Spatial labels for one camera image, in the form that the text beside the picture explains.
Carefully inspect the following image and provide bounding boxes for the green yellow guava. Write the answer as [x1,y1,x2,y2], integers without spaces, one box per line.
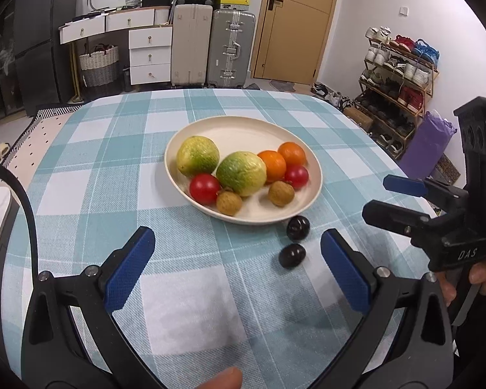
[216,151,267,197]
[176,136,220,177]

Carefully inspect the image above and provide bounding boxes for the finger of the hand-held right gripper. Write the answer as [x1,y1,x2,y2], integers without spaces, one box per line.
[362,200,434,238]
[383,174,469,211]

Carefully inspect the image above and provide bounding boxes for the brown lychee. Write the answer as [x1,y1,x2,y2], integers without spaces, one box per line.
[268,181,295,207]
[216,188,243,217]

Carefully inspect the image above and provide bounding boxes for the black white sneakers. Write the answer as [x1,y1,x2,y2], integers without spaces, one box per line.
[311,82,355,111]

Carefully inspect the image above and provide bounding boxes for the black cable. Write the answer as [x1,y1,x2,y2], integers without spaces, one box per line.
[0,156,39,280]

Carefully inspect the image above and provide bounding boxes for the wooden shoe rack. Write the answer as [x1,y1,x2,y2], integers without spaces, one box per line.
[354,26,440,159]

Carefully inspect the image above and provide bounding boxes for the dark purple plum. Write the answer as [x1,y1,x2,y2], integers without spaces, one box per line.
[279,243,307,269]
[287,216,311,241]

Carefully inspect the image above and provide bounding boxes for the purple bag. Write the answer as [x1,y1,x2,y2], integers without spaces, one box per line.
[398,110,458,181]

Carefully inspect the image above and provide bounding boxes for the small orange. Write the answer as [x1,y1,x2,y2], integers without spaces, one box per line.
[277,141,307,168]
[257,150,287,184]

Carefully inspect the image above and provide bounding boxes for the cream round plate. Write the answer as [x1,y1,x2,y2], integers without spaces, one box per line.
[164,116,322,225]

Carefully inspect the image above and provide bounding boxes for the red tomato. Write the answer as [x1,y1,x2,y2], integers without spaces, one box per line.
[189,173,222,206]
[284,165,309,190]

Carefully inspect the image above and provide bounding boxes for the dark refrigerator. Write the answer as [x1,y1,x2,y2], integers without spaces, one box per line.
[0,0,82,122]

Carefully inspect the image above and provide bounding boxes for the beige suitcase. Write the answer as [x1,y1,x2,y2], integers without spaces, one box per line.
[171,3,213,88]

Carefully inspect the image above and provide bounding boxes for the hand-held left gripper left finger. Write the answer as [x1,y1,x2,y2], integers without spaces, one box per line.
[21,226,167,389]

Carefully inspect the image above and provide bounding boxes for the patterned box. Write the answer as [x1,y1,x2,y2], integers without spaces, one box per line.
[435,154,463,188]

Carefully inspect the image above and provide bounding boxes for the white drawer cabinet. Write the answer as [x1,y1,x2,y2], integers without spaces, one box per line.
[59,7,173,87]

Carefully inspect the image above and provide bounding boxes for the person's left hand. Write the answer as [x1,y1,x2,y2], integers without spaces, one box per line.
[190,367,244,389]

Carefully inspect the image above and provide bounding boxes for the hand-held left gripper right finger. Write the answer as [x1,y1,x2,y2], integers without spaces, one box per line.
[308,229,456,389]

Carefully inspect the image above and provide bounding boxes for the silver suitcase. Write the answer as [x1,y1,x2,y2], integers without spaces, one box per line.
[208,8,257,88]

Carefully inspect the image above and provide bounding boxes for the wicker basket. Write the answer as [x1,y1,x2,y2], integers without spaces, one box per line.
[78,44,120,88]

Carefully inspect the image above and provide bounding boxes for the brown cardboard box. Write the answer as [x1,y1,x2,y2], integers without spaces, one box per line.
[343,106,374,130]

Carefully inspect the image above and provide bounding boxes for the wooden door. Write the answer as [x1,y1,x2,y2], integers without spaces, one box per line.
[253,0,343,82]

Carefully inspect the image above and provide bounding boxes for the striped floor rug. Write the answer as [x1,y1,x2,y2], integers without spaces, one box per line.
[4,104,84,171]

